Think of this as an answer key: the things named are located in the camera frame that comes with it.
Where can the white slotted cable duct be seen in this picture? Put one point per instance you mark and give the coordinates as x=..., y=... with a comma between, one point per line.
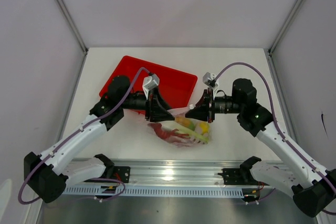
x=156, y=191

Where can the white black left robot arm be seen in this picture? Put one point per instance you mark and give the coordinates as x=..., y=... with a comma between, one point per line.
x=51, y=172

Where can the aluminium frame post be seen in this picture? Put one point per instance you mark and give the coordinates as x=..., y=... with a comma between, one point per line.
x=291, y=16
x=71, y=24

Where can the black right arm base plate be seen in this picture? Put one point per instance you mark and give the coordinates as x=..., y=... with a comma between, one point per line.
x=237, y=176

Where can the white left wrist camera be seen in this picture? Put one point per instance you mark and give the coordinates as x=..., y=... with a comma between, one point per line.
x=150, y=82

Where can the yellow ginger root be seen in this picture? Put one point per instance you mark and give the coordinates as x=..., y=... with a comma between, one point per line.
x=183, y=121

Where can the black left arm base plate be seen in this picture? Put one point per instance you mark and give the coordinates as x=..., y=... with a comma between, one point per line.
x=121, y=173

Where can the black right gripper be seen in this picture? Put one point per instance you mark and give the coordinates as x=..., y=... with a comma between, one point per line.
x=201, y=110

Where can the right aluminium frame post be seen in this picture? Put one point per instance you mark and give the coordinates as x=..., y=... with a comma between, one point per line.
x=291, y=16

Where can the clear zip top bag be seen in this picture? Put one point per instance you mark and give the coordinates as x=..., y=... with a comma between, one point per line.
x=165, y=130

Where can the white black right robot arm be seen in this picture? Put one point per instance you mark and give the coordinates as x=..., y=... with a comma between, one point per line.
x=309, y=184

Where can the left aluminium frame post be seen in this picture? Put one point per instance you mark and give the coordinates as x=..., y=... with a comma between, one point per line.
x=71, y=24

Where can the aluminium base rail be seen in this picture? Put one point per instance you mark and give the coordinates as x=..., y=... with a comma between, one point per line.
x=176, y=173

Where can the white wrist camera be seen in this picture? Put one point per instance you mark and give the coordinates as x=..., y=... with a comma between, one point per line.
x=150, y=82
x=209, y=79

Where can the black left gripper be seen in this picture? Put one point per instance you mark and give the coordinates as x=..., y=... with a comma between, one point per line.
x=156, y=108

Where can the yellow lemon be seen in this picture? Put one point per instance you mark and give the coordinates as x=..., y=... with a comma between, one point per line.
x=202, y=128

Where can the green custard apple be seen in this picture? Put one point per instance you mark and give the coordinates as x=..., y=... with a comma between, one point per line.
x=192, y=126

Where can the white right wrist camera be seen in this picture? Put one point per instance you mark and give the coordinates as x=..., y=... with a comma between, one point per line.
x=209, y=79

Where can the green white leek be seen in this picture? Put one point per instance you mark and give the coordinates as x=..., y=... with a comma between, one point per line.
x=192, y=137

